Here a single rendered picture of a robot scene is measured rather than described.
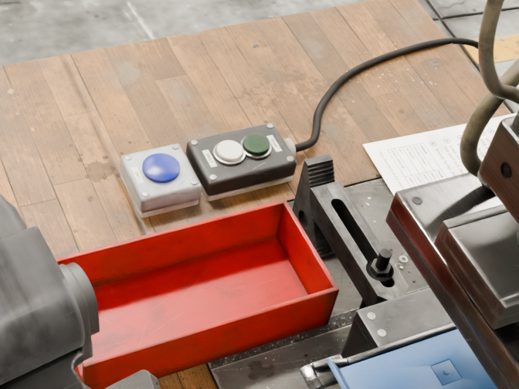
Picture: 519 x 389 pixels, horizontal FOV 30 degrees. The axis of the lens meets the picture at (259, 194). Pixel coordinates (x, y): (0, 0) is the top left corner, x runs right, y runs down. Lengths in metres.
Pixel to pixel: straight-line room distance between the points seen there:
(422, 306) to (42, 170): 0.43
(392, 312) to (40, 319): 0.44
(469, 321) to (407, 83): 0.57
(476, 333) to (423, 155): 0.46
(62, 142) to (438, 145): 0.44
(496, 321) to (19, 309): 0.33
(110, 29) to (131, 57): 1.47
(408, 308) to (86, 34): 1.88
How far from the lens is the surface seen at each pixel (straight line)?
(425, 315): 0.90
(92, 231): 1.01
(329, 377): 0.84
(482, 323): 0.71
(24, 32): 2.66
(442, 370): 0.86
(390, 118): 1.19
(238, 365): 0.93
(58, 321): 0.52
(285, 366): 0.93
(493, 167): 0.66
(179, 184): 1.02
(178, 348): 0.88
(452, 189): 0.78
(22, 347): 0.52
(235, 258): 0.99
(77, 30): 2.67
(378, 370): 0.84
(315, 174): 0.99
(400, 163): 1.13
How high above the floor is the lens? 1.68
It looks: 47 degrees down
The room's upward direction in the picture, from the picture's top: 12 degrees clockwise
